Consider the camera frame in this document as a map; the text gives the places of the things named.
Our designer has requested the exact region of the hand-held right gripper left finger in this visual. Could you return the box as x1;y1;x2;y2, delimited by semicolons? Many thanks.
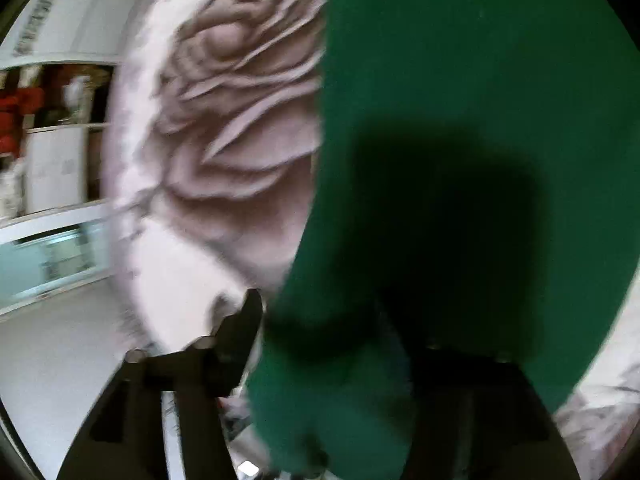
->
56;288;264;480

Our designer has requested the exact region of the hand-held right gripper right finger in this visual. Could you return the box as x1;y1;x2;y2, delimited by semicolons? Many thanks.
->
407;342;582;480

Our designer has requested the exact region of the green garment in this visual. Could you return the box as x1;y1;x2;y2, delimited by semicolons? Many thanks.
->
248;0;640;480

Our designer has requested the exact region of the rose print bed sheet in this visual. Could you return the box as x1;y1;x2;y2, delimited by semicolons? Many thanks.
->
100;0;638;480

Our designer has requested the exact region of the white cabinet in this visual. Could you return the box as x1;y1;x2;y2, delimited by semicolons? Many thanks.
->
22;122;108;216

